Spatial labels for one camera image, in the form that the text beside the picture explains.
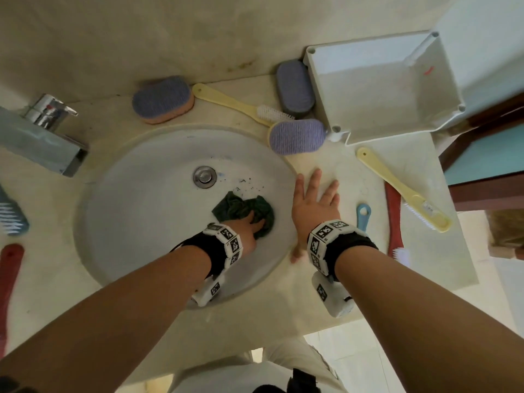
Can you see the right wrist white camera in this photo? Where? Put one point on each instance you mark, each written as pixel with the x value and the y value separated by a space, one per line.
pixel 332 298

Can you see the right wrist marker band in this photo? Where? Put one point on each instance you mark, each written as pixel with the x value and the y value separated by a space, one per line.
pixel 327 245

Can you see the white plastic box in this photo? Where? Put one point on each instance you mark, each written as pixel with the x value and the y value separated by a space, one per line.
pixel 380 94

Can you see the blue scrubbing brush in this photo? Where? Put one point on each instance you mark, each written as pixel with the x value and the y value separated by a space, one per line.
pixel 11 212

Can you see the person's left forearm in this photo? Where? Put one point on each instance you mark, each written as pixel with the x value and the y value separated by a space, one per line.
pixel 106 323

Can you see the person's right middle finger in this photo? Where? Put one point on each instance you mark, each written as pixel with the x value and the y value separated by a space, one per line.
pixel 314 184

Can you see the black waist pouch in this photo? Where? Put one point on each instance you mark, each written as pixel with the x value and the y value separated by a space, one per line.
pixel 303 383

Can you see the white round sink basin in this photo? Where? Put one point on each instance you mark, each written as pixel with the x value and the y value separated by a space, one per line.
pixel 143 216

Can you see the person's right forearm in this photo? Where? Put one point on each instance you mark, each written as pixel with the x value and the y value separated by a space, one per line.
pixel 425 323

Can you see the dark green cloth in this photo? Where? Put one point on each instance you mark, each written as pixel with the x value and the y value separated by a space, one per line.
pixel 237 206

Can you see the person's beige trousers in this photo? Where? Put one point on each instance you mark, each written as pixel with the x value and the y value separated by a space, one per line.
pixel 254 370

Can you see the purple sponge with grey base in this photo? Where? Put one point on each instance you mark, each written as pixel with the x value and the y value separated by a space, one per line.
pixel 294 92

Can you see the wrist marker band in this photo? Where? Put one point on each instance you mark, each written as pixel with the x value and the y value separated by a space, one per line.
pixel 327 245
pixel 229 245

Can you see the person's right hand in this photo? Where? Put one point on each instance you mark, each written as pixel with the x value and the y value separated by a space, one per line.
pixel 313 208

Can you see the left wrist marker band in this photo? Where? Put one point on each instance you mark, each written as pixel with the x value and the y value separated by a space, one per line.
pixel 229 245

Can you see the person's left fingers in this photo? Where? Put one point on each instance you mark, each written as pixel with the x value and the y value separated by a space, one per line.
pixel 258 225

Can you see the wrist white camera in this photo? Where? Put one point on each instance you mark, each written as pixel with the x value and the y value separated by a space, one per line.
pixel 208 291
pixel 332 298

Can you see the person's right thumb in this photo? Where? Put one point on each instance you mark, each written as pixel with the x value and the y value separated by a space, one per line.
pixel 296 254

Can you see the chrome faucet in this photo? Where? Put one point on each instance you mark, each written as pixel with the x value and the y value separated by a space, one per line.
pixel 41 141

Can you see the chrome sink drain plug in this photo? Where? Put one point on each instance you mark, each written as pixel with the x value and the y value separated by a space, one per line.
pixel 204 177

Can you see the brown wooden furniture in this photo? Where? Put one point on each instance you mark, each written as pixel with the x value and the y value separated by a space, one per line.
pixel 483 192

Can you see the purple sponge with orange base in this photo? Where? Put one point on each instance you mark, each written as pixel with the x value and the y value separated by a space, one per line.
pixel 161 100

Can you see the purple sponge with yellow base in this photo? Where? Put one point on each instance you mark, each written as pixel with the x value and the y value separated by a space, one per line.
pixel 297 137

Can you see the person's left hand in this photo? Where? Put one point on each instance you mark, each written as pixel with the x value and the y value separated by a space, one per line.
pixel 244 225

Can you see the brown woven basket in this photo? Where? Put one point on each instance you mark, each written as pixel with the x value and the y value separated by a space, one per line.
pixel 507 233

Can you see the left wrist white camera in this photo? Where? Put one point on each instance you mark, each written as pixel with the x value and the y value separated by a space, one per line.
pixel 208 291

